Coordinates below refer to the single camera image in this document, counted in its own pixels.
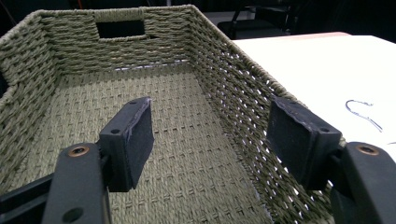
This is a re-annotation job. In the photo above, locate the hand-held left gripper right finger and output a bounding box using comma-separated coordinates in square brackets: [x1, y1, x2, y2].
[265, 95, 344, 191]

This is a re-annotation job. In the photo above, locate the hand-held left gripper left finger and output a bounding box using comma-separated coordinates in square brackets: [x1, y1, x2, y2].
[98, 96, 155, 193]

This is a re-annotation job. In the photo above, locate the black chair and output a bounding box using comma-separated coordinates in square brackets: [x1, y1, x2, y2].
[217, 7, 293, 40]

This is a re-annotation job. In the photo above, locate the green woven basket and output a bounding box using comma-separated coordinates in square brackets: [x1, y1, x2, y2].
[0, 4, 347, 224]

